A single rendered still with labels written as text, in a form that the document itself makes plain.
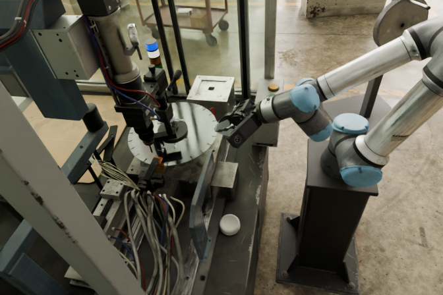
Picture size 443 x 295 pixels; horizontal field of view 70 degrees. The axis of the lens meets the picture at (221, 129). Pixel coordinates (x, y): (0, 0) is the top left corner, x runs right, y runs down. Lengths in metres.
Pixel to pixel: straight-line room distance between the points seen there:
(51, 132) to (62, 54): 0.98
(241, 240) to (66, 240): 0.81
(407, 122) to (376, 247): 1.17
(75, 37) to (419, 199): 2.06
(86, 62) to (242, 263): 0.73
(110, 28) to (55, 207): 0.51
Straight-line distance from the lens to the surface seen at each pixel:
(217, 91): 1.40
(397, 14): 2.17
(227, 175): 1.17
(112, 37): 0.77
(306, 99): 0.85
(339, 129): 1.14
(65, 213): 0.33
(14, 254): 0.95
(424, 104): 0.96
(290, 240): 1.95
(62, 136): 1.66
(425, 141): 2.68
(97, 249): 0.39
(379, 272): 1.98
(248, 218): 1.15
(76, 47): 0.75
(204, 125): 1.17
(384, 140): 1.02
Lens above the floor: 1.74
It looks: 43 degrees down
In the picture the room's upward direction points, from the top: 7 degrees counter-clockwise
